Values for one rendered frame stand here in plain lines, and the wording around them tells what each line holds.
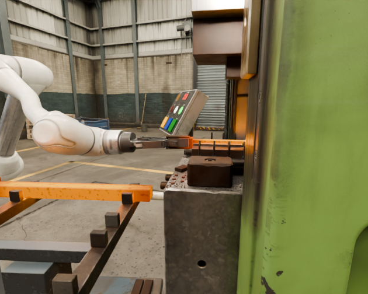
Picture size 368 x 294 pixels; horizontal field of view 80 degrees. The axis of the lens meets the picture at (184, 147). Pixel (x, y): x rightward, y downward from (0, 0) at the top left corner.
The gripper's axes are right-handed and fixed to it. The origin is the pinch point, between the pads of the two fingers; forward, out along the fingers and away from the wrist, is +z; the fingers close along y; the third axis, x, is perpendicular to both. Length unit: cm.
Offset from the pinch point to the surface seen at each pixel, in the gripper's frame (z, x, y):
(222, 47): 14.4, 28.5, 7.5
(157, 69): -220, 146, -849
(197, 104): 3.3, 12.2, -42.6
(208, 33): 10.5, 32.4, 7.5
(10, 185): -26.6, -1.2, 39.7
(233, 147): 18.4, -1.1, 3.3
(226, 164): 15.4, -2.3, 19.4
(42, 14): -586, 325, -699
